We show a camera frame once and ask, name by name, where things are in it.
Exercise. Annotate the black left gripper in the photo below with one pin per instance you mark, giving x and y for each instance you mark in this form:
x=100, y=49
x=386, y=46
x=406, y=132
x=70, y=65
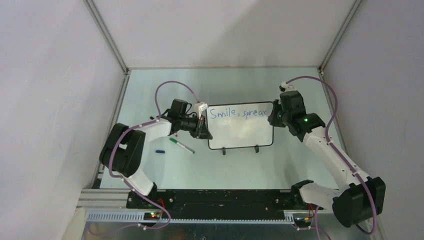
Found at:
x=204, y=134

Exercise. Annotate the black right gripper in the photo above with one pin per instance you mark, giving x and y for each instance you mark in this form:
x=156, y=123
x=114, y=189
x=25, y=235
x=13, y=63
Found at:
x=273, y=119

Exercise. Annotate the small black framed whiteboard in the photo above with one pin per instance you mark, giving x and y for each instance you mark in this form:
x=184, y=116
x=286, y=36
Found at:
x=241, y=125

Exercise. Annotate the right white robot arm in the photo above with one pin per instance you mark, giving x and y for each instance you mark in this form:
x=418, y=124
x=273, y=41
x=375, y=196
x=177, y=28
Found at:
x=358, y=196

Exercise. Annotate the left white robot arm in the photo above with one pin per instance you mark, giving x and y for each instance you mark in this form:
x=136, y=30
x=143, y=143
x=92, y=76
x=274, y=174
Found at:
x=124, y=146

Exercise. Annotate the green capped whiteboard marker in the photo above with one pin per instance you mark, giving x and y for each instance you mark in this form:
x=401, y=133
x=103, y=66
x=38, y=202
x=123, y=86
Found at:
x=182, y=145

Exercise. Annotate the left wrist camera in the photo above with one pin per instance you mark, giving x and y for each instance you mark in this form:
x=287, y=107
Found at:
x=200, y=107

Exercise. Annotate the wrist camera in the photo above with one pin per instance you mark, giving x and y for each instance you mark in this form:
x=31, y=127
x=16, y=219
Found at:
x=288, y=87
x=200, y=107

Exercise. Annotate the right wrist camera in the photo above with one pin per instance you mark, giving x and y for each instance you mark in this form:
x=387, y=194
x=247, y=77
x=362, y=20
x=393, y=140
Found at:
x=288, y=87

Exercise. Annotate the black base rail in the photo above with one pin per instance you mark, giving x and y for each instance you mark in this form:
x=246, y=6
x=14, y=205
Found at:
x=231, y=205

